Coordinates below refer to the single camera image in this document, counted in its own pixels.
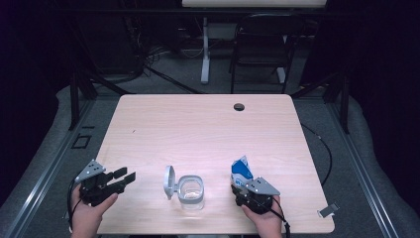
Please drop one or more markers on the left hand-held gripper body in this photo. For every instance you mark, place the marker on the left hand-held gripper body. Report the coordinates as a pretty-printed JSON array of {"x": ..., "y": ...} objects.
[{"x": 95, "y": 190}]

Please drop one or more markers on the black folding chair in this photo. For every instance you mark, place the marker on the black folding chair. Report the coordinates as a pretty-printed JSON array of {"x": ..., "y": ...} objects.
[{"x": 264, "y": 43}]

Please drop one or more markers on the person's left hand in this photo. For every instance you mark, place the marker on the person's left hand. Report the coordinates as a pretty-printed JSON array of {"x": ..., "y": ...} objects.
[{"x": 85, "y": 218}]

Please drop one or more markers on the black metal frame post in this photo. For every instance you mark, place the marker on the black metal frame post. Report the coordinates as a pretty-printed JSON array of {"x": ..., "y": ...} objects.
[
  {"x": 344, "y": 105},
  {"x": 74, "y": 102}
]

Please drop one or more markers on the white desk leg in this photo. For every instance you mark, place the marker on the white desk leg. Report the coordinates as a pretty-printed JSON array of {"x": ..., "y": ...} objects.
[{"x": 205, "y": 59}]

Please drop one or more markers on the small grey floor plate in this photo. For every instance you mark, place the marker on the small grey floor plate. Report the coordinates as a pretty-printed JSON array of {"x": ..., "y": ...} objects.
[{"x": 65, "y": 215}]

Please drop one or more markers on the person's right hand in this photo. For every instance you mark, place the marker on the person's right hand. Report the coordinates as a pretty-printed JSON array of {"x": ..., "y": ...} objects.
[{"x": 269, "y": 223}]

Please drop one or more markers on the blue and white pouch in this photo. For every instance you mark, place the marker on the blue and white pouch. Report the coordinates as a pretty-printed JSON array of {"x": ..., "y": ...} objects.
[{"x": 241, "y": 170}]

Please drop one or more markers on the grey metal bracket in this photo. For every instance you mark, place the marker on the grey metal bracket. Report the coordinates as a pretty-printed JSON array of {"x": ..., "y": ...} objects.
[{"x": 330, "y": 210}]

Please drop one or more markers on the clear jar with white lid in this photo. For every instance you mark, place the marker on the clear jar with white lid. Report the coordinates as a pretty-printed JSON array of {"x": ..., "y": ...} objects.
[{"x": 190, "y": 198}]

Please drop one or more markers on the aluminium floor rail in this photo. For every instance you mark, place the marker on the aluminium floor rail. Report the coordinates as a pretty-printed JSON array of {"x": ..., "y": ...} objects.
[
  {"x": 360, "y": 168},
  {"x": 49, "y": 168}
]

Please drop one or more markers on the short black tape strip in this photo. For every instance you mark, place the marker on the short black tape strip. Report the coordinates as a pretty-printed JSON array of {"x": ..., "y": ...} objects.
[{"x": 88, "y": 127}]

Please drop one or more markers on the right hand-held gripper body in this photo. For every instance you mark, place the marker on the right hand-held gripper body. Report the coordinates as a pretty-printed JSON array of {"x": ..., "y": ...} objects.
[{"x": 256, "y": 202}]

